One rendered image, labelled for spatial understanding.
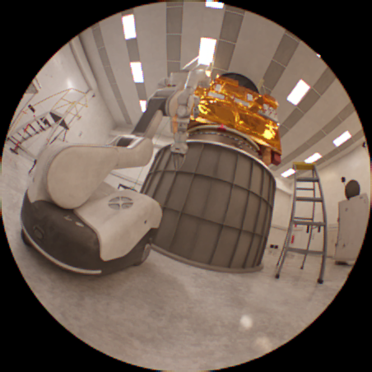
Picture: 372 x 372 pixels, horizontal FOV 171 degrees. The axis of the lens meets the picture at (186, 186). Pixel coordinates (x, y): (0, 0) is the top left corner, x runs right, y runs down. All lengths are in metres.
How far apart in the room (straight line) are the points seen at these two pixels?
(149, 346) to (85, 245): 0.28
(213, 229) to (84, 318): 1.01
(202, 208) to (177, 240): 0.35
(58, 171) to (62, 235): 0.16
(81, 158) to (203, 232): 0.97
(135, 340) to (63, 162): 0.46
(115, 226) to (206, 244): 0.84
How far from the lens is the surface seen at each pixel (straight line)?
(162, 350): 0.37
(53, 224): 0.36
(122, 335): 0.37
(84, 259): 0.36
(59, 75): 7.71
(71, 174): 0.39
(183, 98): 0.72
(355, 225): 3.69
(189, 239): 1.08
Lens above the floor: 0.31
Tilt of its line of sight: 16 degrees up
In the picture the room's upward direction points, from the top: 19 degrees clockwise
